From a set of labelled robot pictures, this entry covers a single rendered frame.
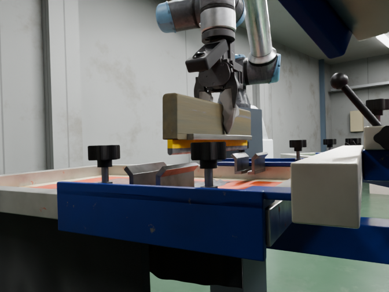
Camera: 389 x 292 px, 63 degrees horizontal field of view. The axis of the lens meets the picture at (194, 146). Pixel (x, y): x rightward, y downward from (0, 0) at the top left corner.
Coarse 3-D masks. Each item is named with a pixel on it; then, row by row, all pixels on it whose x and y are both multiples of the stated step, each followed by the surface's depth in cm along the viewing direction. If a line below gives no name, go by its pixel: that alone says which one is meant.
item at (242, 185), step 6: (78, 180) 98; (84, 180) 98; (90, 180) 97; (96, 180) 97; (114, 180) 95; (120, 180) 95; (126, 180) 94; (198, 180) 89; (222, 180) 87; (228, 180) 87; (234, 180) 87; (222, 186) 76; (228, 186) 76; (234, 186) 75; (240, 186) 75; (246, 186) 75; (270, 186) 73
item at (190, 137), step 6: (192, 138) 53; (198, 138) 54; (204, 138) 56; (210, 138) 58; (216, 138) 60; (222, 138) 63; (228, 138) 65; (234, 138) 68; (240, 138) 71; (246, 138) 75
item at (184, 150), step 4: (168, 148) 51; (172, 148) 51; (176, 148) 52; (180, 148) 53; (184, 148) 54; (188, 148) 56; (228, 148) 71; (232, 148) 73; (236, 148) 76; (240, 148) 78; (244, 148) 81; (168, 152) 51; (172, 152) 51; (176, 152) 52; (180, 152) 53; (184, 152) 54; (188, 152) 56
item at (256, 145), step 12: (240, 108) 129; (252, 108) 135; (252, 120) 135; (252, 132) 135; (252, 144) 135; (228, 156) 132; (252, 156) 134; (252, 264) 133; (264, 264) 140; (252, 276) 133; (264, 276) 140; (216, 288) 138; (228, 288) 133; (252, 288) 133; (264, 288) 140
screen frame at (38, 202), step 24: (72, 168) 103; (96, 168) 112; (120, 168) 112; (216, 168) 95; (288, 168) 85; (0, 192) 54; (24, 192) 51; (48, 192) 49; (48, 216) 48; (288, 216) 40
